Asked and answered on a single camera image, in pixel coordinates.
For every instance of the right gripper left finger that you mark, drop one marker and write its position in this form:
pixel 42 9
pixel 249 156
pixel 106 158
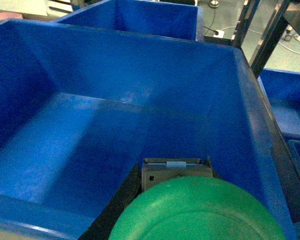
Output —
pixel 102 226

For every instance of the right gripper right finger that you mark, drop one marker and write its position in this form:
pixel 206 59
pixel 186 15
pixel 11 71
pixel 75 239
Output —
pixel 207 162

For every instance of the green mushroom push button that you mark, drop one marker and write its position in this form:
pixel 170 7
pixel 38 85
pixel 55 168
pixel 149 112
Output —
pixel 183 201

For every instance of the blue bin on left shelf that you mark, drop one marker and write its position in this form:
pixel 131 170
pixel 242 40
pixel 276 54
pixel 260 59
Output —
pixel 79 107

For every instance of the blue bin behind target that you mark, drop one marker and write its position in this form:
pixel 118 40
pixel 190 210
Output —
pixel 179 21

